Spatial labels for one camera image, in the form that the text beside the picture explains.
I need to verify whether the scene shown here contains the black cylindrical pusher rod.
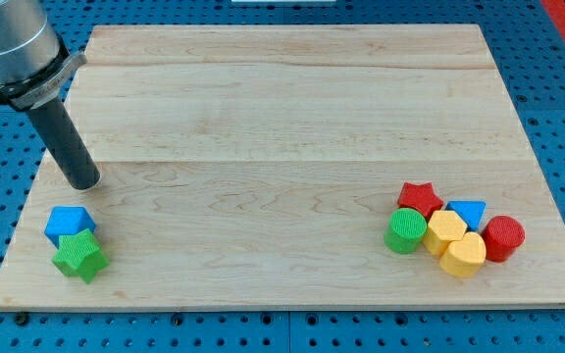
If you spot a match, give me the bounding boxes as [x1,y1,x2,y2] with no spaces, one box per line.
[26,98,100,190]

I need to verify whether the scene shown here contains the blue triangle block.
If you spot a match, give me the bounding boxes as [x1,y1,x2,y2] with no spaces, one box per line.
[445,200,487,231]

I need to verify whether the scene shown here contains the yellow hexagon block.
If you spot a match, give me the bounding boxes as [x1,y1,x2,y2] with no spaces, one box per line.
[422,210,467,256]

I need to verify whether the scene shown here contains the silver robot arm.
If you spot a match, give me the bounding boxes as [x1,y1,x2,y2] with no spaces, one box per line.
[0,0,100,190]

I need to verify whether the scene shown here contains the red star block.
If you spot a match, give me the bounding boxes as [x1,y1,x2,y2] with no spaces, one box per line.
[396,182,444,221]

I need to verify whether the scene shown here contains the green cylinder block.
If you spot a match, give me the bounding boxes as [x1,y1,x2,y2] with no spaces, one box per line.
[384,208,427,254]

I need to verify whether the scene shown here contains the yellow heart block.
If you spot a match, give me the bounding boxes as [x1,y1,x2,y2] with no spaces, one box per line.
[439,231,487,278]

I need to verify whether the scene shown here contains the wooden board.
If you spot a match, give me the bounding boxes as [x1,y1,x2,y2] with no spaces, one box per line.
[0,25,565,313]

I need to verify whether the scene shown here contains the green star block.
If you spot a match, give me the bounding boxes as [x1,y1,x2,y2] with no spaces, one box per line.
[51,228,110,283]

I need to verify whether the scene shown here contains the red cylinder block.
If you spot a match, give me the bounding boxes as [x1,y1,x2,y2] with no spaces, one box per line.
[482,215,526,263]

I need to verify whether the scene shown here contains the blue cube block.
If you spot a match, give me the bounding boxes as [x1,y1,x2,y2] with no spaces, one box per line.
[44,206,96,248]

